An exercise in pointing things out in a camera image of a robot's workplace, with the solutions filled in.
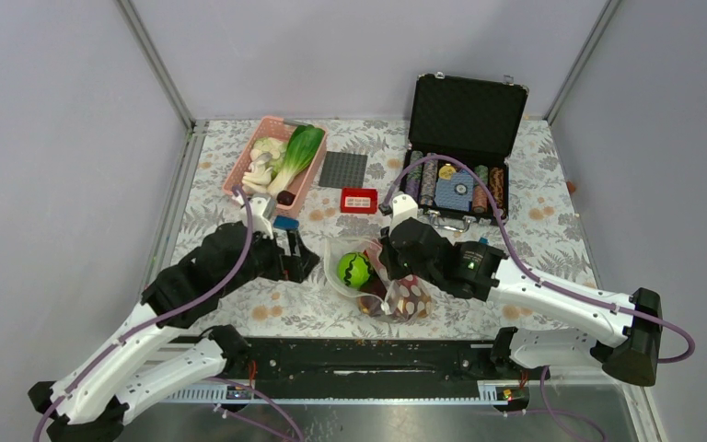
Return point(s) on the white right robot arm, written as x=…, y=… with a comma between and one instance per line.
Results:
x=610, y=330

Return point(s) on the red lego brick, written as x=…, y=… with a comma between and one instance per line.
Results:
x=362, y=201

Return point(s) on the dark grey lego baseplate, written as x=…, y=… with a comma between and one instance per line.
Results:
x=343, y=170

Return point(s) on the pink plastic basket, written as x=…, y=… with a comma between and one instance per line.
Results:
x=282, y=129

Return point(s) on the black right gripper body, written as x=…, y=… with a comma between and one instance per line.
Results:
x=397, y=266

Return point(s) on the blue playing card deck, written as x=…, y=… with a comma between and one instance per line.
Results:
x=454, y=192

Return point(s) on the dark eggplant toy in basket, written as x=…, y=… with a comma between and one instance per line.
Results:
x=285, y=198

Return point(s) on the black poker chip case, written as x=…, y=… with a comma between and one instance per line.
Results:
x=463, y=124

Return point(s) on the green watermelon toy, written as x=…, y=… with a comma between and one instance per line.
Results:
x=354, y=269

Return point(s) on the clear zip top bag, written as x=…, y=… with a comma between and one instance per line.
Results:
x=370, y=299

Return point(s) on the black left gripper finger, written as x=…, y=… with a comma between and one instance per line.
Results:
x=285, y=245
x=302, y=260

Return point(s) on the green bok choy toy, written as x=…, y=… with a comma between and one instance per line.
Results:
x=301, y=150

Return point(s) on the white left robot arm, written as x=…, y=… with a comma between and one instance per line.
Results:
x=98, y=399

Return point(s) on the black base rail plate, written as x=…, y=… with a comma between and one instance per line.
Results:
x=361, y=369

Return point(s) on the white mushroom toy cluster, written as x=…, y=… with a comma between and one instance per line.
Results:
x=267, y=156

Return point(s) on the blue lego brick near basket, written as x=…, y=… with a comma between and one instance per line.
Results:
x=285, y=223

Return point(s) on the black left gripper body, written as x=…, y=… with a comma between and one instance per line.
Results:
x=265, y=261

